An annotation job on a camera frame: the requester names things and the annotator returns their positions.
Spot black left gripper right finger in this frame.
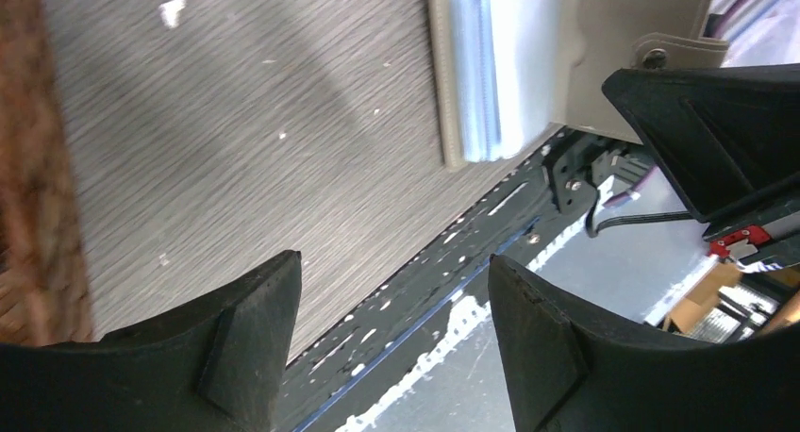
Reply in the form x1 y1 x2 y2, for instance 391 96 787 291
488 255 799 431

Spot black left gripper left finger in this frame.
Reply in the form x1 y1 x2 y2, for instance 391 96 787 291
1 250 302 431

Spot perforated metal rail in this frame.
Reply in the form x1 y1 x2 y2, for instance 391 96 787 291
334 216 595 432

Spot brown wicker basket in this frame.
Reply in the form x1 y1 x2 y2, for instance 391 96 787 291
1 0 93 346

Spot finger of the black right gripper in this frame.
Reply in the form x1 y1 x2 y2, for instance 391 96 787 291
601 64 799 223

